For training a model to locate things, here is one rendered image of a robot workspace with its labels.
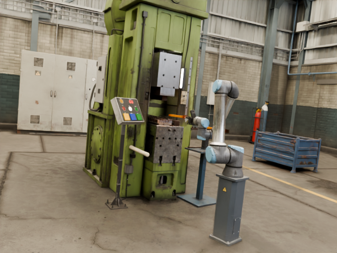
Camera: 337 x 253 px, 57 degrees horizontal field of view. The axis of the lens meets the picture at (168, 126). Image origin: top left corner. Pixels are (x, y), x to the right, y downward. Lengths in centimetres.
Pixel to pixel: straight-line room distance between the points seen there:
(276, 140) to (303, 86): 557
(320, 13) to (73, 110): 908
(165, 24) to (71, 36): 579
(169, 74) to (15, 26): 632
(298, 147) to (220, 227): 412
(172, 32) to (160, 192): 195
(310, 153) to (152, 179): 429
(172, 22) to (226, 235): 249
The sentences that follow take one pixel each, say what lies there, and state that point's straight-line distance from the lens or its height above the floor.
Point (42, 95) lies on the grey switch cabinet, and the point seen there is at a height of 102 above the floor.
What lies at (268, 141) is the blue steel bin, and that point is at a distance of 730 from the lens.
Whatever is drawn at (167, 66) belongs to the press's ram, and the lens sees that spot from 372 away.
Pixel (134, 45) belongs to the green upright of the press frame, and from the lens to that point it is 374.
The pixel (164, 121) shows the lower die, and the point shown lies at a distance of 373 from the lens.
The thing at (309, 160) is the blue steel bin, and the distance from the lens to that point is 721.
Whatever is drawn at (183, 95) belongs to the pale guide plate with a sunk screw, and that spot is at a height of 130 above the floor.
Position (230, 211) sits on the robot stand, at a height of 31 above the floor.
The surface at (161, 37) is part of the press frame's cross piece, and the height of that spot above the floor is 196.
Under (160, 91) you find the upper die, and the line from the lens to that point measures 368.
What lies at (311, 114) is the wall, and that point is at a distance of 1208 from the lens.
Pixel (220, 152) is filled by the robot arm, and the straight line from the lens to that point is 273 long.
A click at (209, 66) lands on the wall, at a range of 1089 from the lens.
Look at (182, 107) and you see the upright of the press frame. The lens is 401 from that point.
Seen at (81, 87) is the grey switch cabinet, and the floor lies 132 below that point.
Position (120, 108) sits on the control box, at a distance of 324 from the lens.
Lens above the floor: 123
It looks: 5 degrees down
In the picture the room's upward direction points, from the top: 6 degrees clockwise
